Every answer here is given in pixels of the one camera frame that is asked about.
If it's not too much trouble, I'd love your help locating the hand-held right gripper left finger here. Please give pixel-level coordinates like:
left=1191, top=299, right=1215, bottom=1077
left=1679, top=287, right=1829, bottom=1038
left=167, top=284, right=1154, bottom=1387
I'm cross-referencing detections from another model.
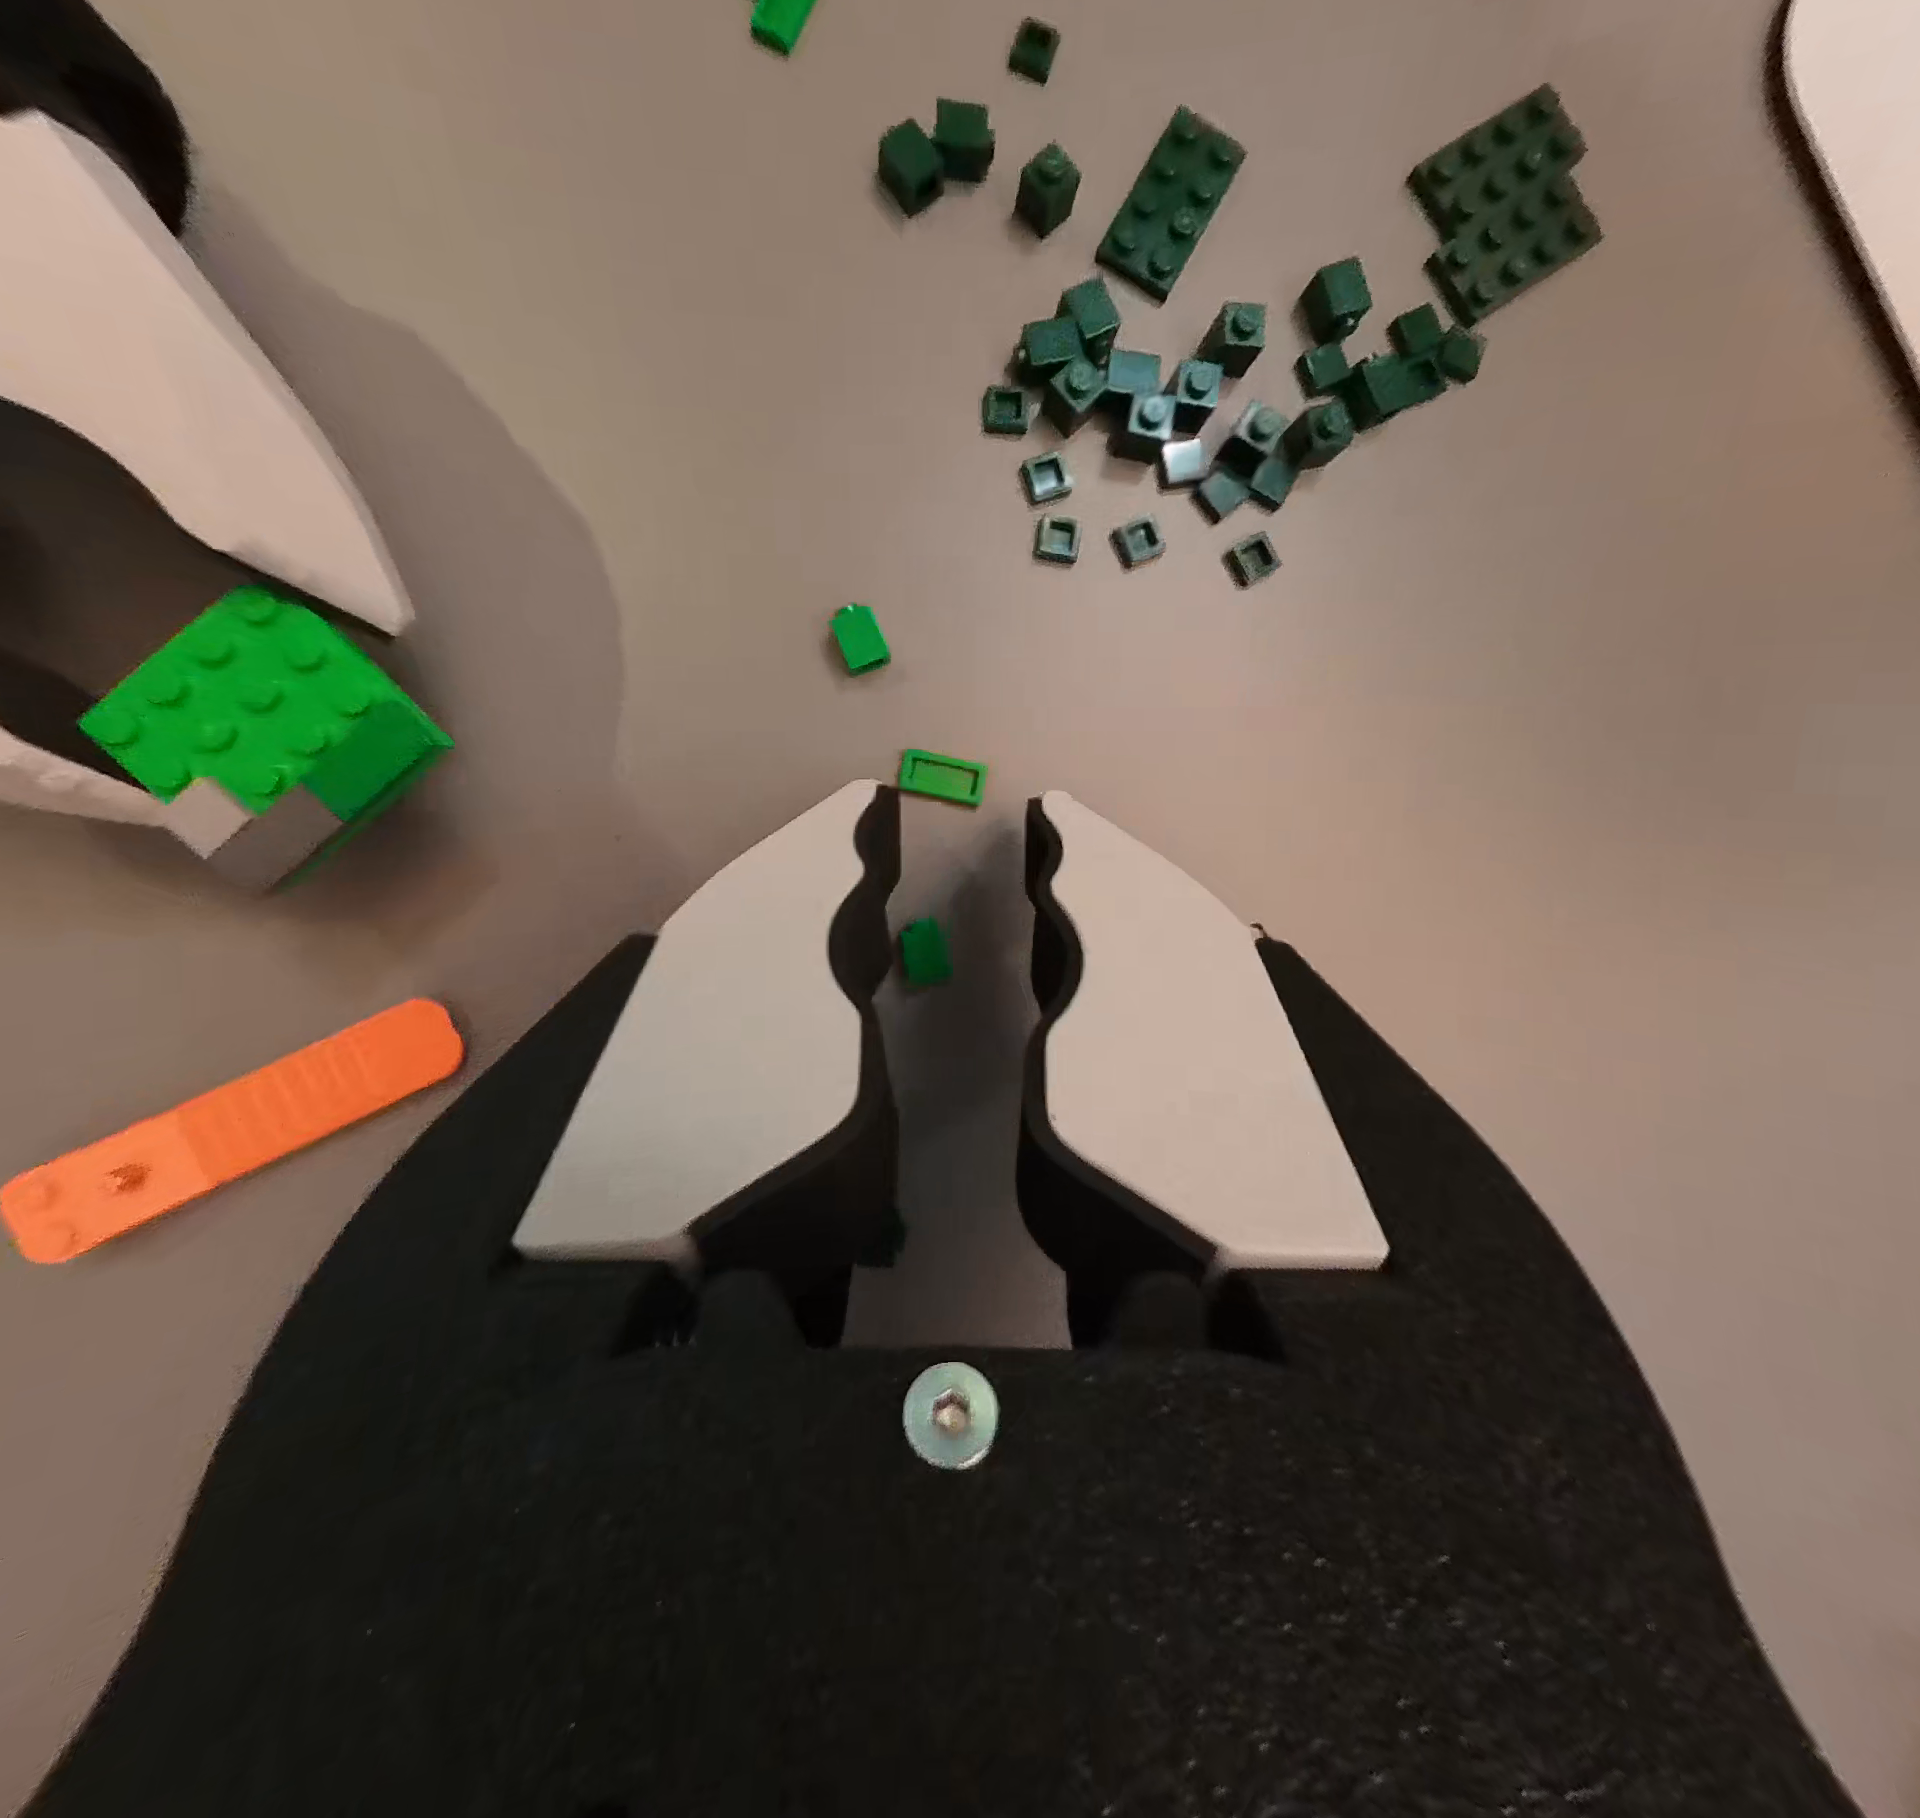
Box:
left=513, top=779, right=903, bottom=1268

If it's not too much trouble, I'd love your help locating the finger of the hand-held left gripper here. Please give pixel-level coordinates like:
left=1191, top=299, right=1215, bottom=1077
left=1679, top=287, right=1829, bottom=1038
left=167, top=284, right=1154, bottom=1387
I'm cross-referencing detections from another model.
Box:
left=0, top=731, right=333, bottom=892
left=0, top=108, right=414, bottom=635

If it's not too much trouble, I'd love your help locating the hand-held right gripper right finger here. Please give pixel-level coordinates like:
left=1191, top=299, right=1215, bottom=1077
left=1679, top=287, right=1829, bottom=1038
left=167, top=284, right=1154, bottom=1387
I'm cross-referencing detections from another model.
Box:
left=1020, top=789, right=1388, bottom=1274

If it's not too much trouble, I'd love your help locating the bright green lego plate assembly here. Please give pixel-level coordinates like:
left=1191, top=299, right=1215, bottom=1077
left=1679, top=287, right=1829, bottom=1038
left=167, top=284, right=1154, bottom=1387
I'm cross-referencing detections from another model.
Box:
left=77, top=584, right=454, bottom=891

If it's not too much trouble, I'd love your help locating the orange lego brick separator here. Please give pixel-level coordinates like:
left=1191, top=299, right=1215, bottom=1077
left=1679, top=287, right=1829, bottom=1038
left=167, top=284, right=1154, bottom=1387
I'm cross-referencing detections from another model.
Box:
left=0, top=997, right=467, bottom=1266

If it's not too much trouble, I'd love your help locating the dark green long lego plate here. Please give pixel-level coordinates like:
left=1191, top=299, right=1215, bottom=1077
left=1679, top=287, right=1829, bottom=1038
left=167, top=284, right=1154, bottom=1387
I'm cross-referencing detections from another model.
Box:
left=1095, top=108, right=1247, bottom=301

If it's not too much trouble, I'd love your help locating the dark green large lego plate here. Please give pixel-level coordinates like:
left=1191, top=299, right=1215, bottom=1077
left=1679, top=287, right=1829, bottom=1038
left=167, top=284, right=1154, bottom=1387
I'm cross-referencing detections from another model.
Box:
left=1407, top=86, right=1603, bottom=327

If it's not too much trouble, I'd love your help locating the pile of dark green bricks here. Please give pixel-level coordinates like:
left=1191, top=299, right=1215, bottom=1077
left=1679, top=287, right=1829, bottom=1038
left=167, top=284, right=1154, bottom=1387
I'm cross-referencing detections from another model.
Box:
left=876, top=18, right=1486, bottom=590

